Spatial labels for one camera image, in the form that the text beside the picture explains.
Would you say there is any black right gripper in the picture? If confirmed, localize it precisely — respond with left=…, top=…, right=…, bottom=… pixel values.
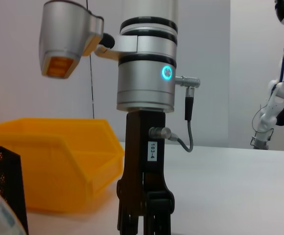
left=116, top=110, right=176, bottom=235

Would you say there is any black mesh pen holder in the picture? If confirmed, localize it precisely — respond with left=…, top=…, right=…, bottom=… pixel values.
left=0, top=146, right=29, bottom=235

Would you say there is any yellow plastic bin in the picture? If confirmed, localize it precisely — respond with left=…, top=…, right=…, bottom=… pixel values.
left=0, top=117, right=125, bottom=214

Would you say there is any white black humanoid robot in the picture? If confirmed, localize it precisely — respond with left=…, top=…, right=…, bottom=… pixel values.
left=249, top=0, right=284, bottom=150

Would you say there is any right arm gripper cable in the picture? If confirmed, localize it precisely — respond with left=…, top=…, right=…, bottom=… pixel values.
left=148, top=75, right=201, bottom=153

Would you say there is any thin black hanging cable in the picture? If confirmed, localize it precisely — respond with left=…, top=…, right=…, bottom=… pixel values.
left=85, top=0, right=95, bottom=120

